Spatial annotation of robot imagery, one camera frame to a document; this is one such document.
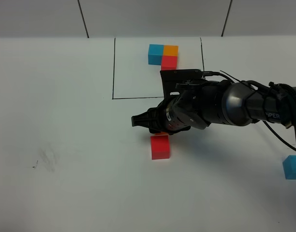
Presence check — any blue template cube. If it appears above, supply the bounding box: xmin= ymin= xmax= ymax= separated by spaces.
xmin=148 ymin=44 xmax=164 ymax=65

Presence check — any red template cube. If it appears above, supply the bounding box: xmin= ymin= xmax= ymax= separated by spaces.
xmin=161 ymin=56 xmax=178 ymax=71

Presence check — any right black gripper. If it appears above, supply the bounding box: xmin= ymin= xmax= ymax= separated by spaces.
xmin=131 ymin=84 xmax=211 ymax=135

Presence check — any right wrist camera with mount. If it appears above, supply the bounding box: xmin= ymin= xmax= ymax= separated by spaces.
xmin=160 ymin=69 xmax=204 ymax=98

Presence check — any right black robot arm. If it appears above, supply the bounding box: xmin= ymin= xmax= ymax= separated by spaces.
xmin=131 ymin=80 xmax=296 ymax=134

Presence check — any white template sheet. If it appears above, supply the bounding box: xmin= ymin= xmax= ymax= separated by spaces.
xmin=114 ymin=37 xmax=203 ymax=99

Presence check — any orange template cube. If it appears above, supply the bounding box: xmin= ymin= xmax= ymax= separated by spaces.
xmin=163 ymin=45 xmax=178 ymax=57

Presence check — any right black camera cable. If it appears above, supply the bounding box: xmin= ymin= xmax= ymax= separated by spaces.
xmin=202 ymin=70 xmax=296 ymax=174

